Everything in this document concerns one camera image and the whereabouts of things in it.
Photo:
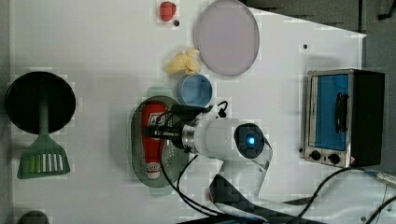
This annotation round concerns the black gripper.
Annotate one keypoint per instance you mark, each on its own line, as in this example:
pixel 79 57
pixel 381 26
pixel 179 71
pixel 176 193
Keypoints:
pixel 177 118

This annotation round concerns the green slotted spatula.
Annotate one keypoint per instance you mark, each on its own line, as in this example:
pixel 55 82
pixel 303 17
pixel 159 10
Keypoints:
pixel 44 157

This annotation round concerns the black cup at edge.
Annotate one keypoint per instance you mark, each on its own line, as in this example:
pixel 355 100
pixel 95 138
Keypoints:
pixel 34 217

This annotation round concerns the red ketchup bottle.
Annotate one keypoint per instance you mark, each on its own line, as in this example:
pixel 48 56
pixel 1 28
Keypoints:
pixel 150 113

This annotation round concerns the round grey plate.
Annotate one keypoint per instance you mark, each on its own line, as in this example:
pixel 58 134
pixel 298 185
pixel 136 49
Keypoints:
pixel 228 37

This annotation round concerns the yellow plush chicken toy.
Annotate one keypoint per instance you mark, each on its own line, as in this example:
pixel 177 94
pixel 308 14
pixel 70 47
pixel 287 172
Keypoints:
pixel 184 62

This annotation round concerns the silver toaster oven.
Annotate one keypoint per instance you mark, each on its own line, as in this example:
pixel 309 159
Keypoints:
pixel 344 117

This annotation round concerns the blue cup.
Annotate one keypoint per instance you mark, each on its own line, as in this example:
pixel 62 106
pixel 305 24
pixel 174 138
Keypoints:
pixel 194 90

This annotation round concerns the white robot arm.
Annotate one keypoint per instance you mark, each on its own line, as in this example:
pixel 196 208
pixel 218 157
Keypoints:
pixel 245 154

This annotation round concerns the red toy strawberry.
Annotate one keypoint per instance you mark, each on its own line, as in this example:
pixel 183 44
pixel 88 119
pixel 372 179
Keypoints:
pixel 167 11

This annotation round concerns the green oval strainer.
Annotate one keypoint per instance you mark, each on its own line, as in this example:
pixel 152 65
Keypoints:
pixel 172 159

